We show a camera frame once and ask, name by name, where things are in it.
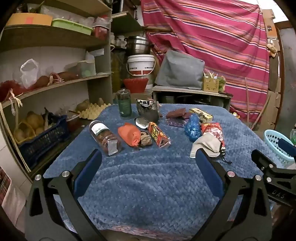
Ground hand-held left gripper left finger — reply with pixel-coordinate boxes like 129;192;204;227
25;149;107;241

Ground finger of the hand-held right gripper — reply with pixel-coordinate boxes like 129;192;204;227
251;149;296;186
277;138;296;160

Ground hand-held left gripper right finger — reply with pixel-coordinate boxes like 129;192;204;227
192;148;272;241

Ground light blue plastic basket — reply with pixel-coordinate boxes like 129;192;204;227
264;129;295;168

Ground grey face mask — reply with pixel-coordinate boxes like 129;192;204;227
190;134;232;164

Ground red white candy packet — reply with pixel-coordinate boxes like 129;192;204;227
200;122;226;150

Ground blue plastic bag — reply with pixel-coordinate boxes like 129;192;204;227
184;113;202;142

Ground orange cloth bag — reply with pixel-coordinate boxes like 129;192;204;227
118;123;142;147

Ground red snack wrapper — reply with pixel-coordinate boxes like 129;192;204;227
147;121;171;148

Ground brown paper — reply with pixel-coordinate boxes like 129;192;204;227
139;131;153;147

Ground brown packet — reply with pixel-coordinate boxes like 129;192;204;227
166;108;192;119

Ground black foil pouch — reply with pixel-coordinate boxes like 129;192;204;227
135;107;160;128

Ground black white patterned wrapper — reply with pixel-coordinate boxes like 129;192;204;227
136;98;161;110

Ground clear jar with white label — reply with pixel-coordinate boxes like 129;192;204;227
89;120;123;156

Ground wooden stick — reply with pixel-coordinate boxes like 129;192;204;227
251;93;272;130

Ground brown cardboard sheets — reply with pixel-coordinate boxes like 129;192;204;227
262;57;282;130

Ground dark red bowl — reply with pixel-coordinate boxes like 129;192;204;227
66;113;81;131

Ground blue plastic crate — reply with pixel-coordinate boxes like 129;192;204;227
18;115;70;166

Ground yellow printed box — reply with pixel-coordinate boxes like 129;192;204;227
189;108;213;123

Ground yellow egg tray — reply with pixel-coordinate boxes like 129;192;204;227
77;103;111;120

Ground blue fleece blanket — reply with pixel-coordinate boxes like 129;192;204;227
43;103;286;234

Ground purple blister pack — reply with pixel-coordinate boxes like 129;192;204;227
166;118;185;127

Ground large potato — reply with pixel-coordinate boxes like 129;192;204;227
76;99;90;112

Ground green glass jar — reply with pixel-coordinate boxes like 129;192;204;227
116;89;132;118

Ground yellow mesh bag of potatoes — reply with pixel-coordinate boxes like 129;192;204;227
13;111;45;145

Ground green leafy bunch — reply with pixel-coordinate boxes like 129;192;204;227
218;75;226;93

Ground plaid cloth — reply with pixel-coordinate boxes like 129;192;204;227
0;166;12;209

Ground yellow box with sticks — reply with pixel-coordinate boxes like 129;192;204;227
203;76;220;93

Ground cardboard box with blue print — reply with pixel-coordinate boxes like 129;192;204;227
131;92;153;102

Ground low wooden table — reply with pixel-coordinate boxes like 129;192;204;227
151;85;233;112

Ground red plastic basket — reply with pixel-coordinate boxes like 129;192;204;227
123;78;149;93

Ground sweet potato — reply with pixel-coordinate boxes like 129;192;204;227
55;71;79;81
31;75;50;90

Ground clear plastic container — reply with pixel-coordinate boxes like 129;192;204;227
65;60;96;78

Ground grey cushion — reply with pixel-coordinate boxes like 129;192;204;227
154;49;205;90

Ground yellow oil jug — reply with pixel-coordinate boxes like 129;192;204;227
110;50;127;98

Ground white plastic bag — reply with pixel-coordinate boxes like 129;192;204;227
20;59;39;88

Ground red mesh bag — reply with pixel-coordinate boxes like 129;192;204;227
0;80;23;102

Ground white plastic bucket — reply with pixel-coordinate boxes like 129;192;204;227
126;55;156;76

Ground pink striped cloth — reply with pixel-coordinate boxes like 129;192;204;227
141;0;271;126

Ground brown cardboard box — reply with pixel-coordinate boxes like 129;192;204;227
263;9;278;39

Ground cluster of white jars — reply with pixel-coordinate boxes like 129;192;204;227
110;32;127;47

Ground steel pot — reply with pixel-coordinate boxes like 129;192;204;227
125;36;154;56

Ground wooden shelf unit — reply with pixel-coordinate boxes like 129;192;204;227
0;0;114;183

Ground small red basket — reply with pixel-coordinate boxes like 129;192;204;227
92;25;110;39

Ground green plastic tray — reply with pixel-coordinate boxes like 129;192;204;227
51;18;93;35

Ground orange round box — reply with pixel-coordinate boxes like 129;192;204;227
5;13;53;27

